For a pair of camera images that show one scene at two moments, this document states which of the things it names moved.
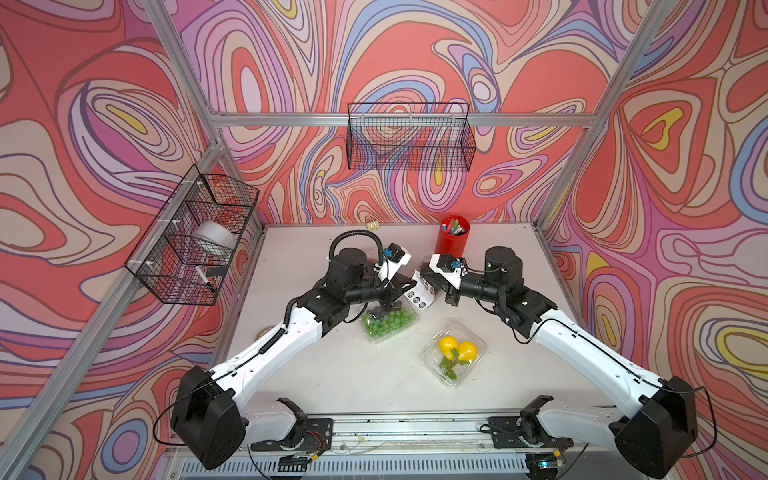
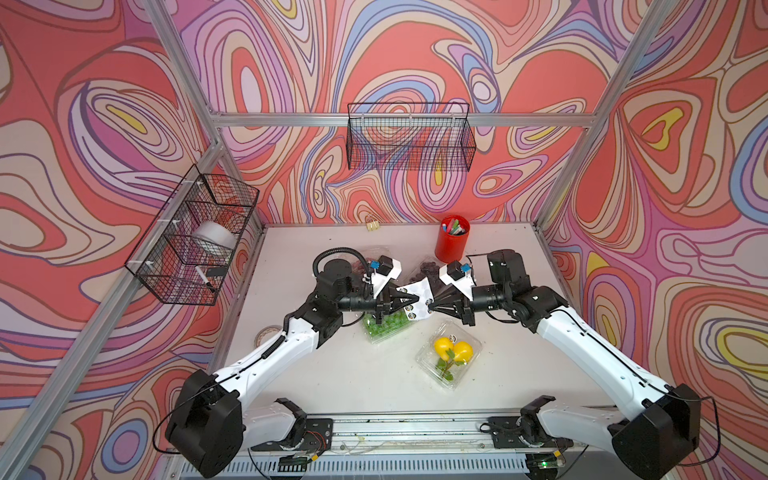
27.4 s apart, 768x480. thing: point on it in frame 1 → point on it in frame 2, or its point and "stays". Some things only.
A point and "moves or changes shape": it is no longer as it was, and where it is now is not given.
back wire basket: x=411 y=137 stays
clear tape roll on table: x=265 y=329 stays
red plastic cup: x=453 y=235 stays
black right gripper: x=449 y=289 → x=462 y=308
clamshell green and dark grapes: x=379 y=328 stays
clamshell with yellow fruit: x=453 y=353 stays
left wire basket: x=183 y=256 stays
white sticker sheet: x=422 y=294 moves or changes shape
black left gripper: x=394 y=288 → x=383 y=305
